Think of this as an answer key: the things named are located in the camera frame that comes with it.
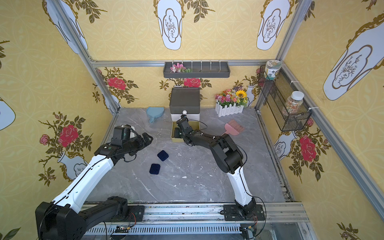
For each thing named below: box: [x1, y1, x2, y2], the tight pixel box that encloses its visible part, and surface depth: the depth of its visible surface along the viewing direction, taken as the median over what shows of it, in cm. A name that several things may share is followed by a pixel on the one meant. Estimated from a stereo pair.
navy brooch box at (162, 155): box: [157, 150, 169, 162], surface depth 97 cm
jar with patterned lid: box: [265, 59, 283, 81], surface depth 87 cm
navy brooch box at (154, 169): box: [149, 163, 161, 175], surface depth 92 cm
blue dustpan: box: [146, 107, 165, 123], surface depth 124 cm
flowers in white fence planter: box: [214, 89, 249, 118], surface depth 109 cm
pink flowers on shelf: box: [170, 62, 191, 73], surface depth 89 cm
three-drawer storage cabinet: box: [169, 87, 201, 143], surface depth 101 cm
